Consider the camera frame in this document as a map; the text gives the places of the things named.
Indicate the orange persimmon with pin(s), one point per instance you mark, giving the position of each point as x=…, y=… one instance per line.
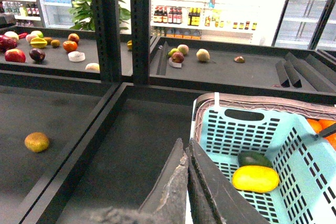
x=69, y=46

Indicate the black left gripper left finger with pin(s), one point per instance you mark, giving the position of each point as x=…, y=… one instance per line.
x=166, y=202

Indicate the dark purple fruit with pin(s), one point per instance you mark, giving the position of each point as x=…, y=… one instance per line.
x=37, y=55

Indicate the red mango on shelf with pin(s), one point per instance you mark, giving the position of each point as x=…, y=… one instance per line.
x=15, y=55

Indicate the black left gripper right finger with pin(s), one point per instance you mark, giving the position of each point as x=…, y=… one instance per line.
x=212, y=197

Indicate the white zip tie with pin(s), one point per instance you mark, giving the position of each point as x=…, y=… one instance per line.
x=216, y=102

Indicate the green avocado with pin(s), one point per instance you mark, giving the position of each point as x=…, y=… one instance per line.
x=248, y=158

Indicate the brown kiwi fruit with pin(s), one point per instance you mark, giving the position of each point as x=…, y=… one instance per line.
x=37, y=142

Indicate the yellow mango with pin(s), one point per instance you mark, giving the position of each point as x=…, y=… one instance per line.
x=254, y=178

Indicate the green potted plant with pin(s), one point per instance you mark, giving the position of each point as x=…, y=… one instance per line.
x=83, y=19

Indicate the yellow star fruit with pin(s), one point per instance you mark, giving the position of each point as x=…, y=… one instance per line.
x=38, y=43

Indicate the pale pear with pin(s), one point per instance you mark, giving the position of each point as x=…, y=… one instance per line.
x=203, y=55

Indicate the white supermarket shelf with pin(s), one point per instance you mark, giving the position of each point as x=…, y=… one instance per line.
x=253, y=22

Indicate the black fruit tray right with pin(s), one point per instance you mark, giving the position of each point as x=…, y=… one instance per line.
x=118, y=160

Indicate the black shelf post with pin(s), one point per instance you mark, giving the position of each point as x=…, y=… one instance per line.
x=107, y=29

